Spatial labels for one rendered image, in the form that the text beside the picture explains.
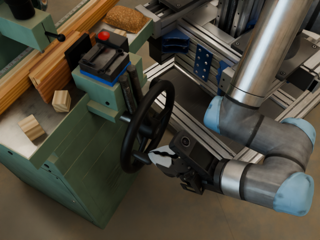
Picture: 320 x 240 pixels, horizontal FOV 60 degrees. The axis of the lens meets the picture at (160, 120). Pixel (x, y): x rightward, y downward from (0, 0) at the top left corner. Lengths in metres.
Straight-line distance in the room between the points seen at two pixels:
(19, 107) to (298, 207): 0.68
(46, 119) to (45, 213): 0.95
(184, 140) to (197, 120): 0.99
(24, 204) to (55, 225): 0.22
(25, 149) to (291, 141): 0.59
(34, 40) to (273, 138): 0.59
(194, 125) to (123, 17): 0.77
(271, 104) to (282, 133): 1.14
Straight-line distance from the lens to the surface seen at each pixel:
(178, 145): 0.56
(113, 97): 0.72
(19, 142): 0.76
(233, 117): 0.57
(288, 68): 1.03
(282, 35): 0.55
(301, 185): 0.52
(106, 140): 1.02
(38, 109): 0.80
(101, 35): 0.75
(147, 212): 1.55
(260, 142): 0.58
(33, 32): 0.75
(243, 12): 1.20
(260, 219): 1.62
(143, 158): 0.70
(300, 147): 0.58
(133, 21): 0.95
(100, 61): 0.72
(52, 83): 0.78
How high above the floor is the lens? 1.49
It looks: 56 degrees down
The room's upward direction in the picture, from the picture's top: straight up
